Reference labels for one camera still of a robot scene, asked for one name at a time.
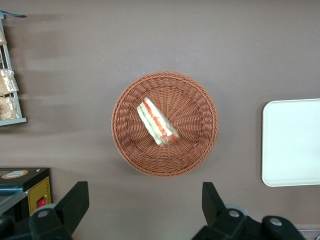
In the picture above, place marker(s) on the clear bag of crackers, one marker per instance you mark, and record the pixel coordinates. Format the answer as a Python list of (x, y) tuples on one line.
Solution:
[(7, 108), (7, 82)]

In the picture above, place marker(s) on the round brown wicker basket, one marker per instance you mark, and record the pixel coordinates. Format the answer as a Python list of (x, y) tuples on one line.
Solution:
[(195, 120)]

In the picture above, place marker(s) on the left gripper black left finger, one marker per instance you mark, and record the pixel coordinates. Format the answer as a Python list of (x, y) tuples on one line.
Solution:
[(72, 207)]

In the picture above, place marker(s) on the clear acrylic bottle rack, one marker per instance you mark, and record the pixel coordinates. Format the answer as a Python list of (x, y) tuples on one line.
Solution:
[(311, 233)]

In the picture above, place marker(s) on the black food warmer appliance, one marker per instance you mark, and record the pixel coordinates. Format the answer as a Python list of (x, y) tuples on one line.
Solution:
[(27, 177)]

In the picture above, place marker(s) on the triangle sandwich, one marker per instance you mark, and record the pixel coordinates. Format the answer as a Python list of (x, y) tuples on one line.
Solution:
[(156, 121)]

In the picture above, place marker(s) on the cream plastic tray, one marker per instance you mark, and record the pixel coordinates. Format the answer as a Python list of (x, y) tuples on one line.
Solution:
[(292, 142)]

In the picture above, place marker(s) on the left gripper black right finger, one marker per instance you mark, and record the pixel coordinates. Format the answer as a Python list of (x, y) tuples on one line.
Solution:
[(215, 215)]

